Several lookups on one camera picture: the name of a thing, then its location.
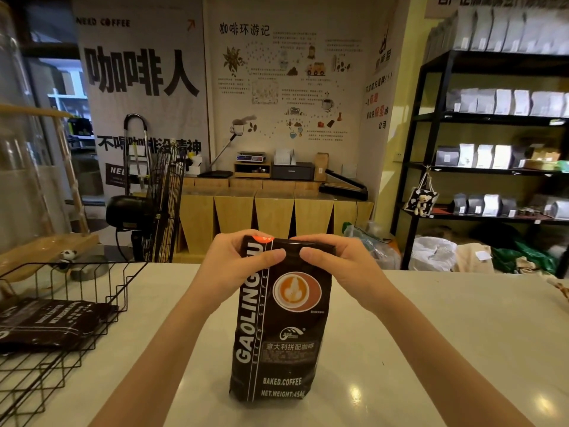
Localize person's right hand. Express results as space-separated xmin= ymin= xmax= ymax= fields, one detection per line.
xmin=295 ymin=234 xmax=386 ymax=313

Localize person's left hand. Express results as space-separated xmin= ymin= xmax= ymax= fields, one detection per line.
xmin=196 ymin=230 xmax=287 ymax=310

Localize black coffee bag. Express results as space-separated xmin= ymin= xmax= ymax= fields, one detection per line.
xmin=229 ymin=235 xmax=337 ymax=403
xmin=0 ymin=299 xmax=114 ymax=354

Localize person's right forearm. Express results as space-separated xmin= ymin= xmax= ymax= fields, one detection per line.
xmin=356 ymin=285 xmax=535 ymax=427

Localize person's left forearm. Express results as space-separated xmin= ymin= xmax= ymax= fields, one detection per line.
xmin=88 ymin=280 xmax=233 ymax=427

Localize wooden panelled counter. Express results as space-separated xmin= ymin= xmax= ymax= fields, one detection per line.
xmin=177 ymin=177 xmax=375 ymax=264

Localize pile of clear plastic bags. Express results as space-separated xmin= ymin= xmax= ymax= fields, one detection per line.
xmin=341 ymin=221 xmax=402 ymax=271

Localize black heat sealer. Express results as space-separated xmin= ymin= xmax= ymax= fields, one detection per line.
xmin=318 ymin=169 xmax=369 ymax=202

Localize black printer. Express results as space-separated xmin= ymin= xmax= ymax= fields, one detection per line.
xmin=271 ymin=162 xmax=315 ymax=181

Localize small wooden shelf box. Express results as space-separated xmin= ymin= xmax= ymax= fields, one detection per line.
xmin=234 ymin=162 xmax=272 ymax=179

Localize black desk lamp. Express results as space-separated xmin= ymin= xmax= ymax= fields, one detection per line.
xmin=198 ymin=114 xmax=258 ymax=179

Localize black floor fan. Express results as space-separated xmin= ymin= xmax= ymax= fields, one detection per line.
xmin=105 ymin=146 xmax=188 ymax=264

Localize white plastic sack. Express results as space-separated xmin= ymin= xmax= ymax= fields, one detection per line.
xmin=408 ymin=236 xmax=458 ymax=273

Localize hanging tote with teddy bear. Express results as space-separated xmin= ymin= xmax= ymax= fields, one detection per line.
xmin=403 ymin=170 xmax=440 ymax=217

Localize beige cloth bag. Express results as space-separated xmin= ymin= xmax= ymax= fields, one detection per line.
xmin=454 ymin=243 xmax=495 ymax=275

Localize black metal shelf rack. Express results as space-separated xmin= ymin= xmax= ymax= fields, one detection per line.
xmin=390 ymin=50 xmax=569 ymax=279

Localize silver hand truck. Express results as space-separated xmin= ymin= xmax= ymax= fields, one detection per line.
xmin=123 ymin=113 xmax=150 ymax=197

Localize green plastic bag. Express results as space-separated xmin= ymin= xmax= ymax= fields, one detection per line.
xmin=490 ymin=240 xmax=559 ymax=275

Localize wooden rod stand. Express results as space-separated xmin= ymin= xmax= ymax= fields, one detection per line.
xmin=0 ymin=103 xmax=90 ymax=236

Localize white banner with black characters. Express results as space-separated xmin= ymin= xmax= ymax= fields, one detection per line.
xmin=72 ymin=2 xmax=210 ymax=205

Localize wooden tray board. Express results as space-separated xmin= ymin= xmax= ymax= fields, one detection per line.
xmin=0 ymin=233 xmax=101 ymax=283

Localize black coffee bag lying flat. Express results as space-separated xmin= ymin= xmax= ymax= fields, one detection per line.
xmin=0 ymin=299 xmax=114 ymax=354

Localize row of pale grey pouches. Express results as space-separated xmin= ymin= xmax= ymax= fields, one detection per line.
xmin=446 ymin=88 xmax=569 ymax=118

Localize brown cardboard box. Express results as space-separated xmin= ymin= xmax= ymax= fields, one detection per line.
xmin=524 ymin=146 xmax=562 ymax=171

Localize row of tall grey bags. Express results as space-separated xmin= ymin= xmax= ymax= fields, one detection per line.
xmin=423 ymin=6 xmax=569 ymax=56

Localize illustrated wall poster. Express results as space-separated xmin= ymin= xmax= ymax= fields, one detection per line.
xmin=209 ymin=15 xmax=363 ymax=149

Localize narrow wall sign, red characters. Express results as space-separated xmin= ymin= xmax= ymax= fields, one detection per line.
xmin=362 ymin=22 xmax=398 ymax=134

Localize black wire basket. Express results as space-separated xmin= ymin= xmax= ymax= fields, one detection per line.
xmin=0 ymin=261 xmax=150 ymax=427

